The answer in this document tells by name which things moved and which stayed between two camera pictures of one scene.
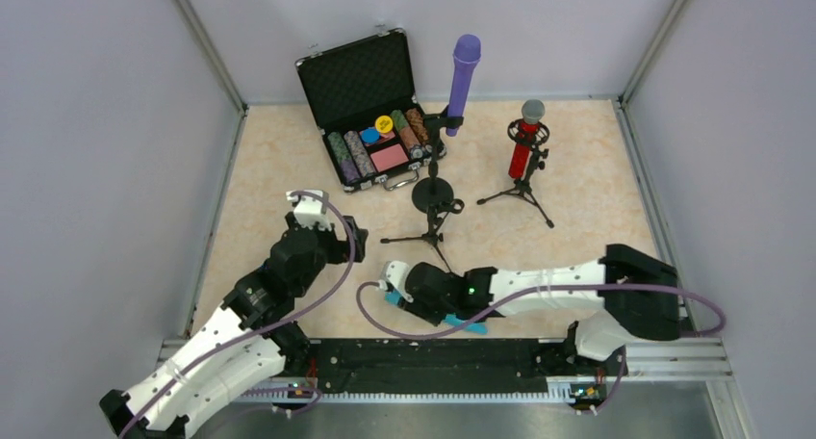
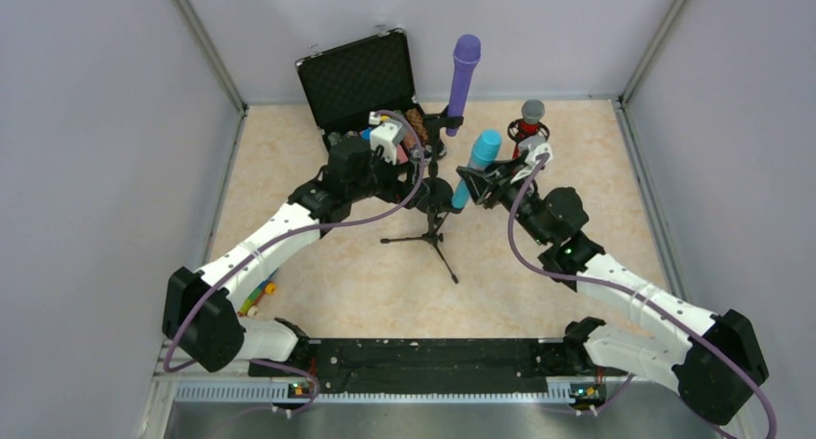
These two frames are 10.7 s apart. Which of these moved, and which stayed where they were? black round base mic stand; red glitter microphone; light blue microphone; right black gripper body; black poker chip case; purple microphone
Moved: light blue microphone; right black gripper body
Stayed: red glitter microphone; black round base mic stand; purple microphone; black poker chip case
